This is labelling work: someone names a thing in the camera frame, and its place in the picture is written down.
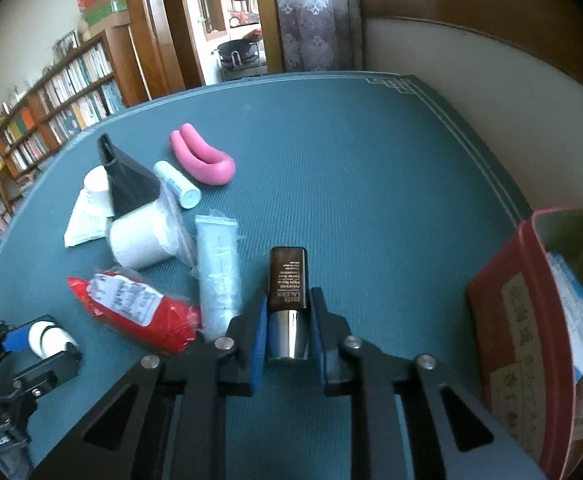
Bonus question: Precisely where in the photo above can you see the red plastic packet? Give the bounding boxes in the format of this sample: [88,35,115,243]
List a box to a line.
[66,269,203,357]

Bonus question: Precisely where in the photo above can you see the clear pale tube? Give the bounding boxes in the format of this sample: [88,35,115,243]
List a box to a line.
[190,213,246,339]

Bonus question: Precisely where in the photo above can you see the black hair dryer nozzle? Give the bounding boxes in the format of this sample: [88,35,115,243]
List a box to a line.
[96,133,163,219]

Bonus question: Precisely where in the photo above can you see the brown cardboard box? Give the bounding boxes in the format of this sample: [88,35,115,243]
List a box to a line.
[86,11,132,32]

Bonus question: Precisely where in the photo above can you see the white bottle with black bands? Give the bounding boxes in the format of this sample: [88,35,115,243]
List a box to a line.
[28,322,80,359]

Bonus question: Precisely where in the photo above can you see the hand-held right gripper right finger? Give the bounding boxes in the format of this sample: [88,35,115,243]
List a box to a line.
[309,287,547,480]

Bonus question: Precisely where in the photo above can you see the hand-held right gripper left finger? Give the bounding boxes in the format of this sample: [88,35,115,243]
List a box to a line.
[32,295,270,480]

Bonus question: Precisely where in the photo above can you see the white squeeze tube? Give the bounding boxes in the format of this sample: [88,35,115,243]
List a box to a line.
[64,166,118,249]

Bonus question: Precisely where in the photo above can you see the wooden bookshelf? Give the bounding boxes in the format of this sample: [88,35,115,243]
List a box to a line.
[0,24,146,242]

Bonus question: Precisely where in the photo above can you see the dark brown cosmetic bottle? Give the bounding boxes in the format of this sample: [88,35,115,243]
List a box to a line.
[268,246,310,362]

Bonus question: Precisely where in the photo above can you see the wooden door frame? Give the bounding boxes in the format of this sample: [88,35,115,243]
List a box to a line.
[116,0,208,102]

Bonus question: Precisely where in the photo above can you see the green flat box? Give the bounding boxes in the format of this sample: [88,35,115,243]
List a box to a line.
[84,0,129,19]

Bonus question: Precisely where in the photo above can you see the patterned grey curtain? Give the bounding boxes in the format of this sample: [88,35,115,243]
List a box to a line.
[270,0,363,74]

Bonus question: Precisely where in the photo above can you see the red storage box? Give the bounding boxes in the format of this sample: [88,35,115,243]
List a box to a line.
[465,208,583,480]

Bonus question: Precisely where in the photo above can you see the black wok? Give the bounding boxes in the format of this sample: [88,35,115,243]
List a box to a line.
[216,36,265,69]

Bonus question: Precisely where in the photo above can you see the white roll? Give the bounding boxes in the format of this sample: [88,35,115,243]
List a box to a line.
[104,194,196,272]

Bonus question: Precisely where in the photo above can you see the rows of books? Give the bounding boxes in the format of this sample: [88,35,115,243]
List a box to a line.
[0,42,125,231]

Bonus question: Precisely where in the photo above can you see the bent pink foam curler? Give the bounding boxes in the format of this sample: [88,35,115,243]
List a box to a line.
[170,123,236,189]

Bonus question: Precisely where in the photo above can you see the small white blue tube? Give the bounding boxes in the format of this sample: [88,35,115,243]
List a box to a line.
[152,159,203,210]

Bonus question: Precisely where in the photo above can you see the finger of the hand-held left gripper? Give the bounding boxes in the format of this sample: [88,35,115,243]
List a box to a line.
[14,348,83,399]
[0,315,57,361]

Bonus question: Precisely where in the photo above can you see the white blue paper packet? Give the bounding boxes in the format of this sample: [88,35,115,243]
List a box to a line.
[545,251,583,378]

